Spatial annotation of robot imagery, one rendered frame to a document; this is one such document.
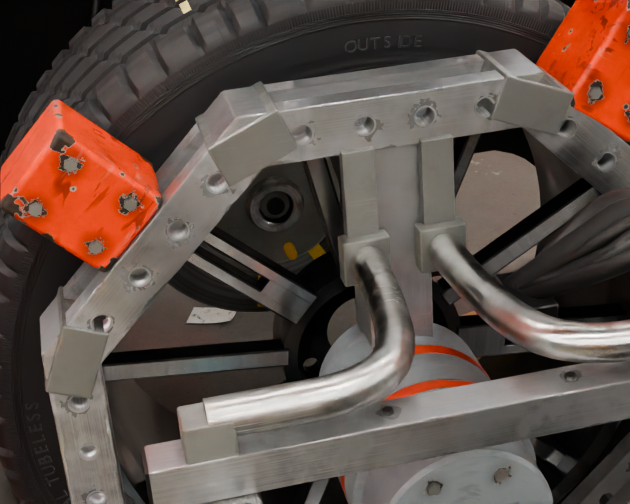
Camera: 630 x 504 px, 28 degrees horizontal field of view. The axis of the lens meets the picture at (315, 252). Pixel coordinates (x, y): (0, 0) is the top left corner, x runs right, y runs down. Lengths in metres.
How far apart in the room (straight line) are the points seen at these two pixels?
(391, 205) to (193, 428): 0.26
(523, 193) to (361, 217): 2.52
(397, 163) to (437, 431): 0.22
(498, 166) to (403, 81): 2.66
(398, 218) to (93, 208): 0.22
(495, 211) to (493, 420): 2.54
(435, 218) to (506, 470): 0.19
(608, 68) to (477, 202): 2.45
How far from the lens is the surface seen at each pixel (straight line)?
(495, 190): 3.44
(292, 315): 1.06
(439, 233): 0.92
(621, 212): 0.88
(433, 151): 0.90
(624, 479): 1.18
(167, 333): 2.86
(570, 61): 0.95
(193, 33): 0.95
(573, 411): 0.81
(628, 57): 0.94
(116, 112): 0.94
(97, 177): 0.87
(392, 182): 0.91
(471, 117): 0.91
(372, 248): 0.90
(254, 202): 1.36
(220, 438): 0.75
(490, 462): 0.87
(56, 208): 0.87
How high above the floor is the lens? 1.42
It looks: 27 degrees down
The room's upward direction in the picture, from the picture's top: 5 degrees counter-clockwise
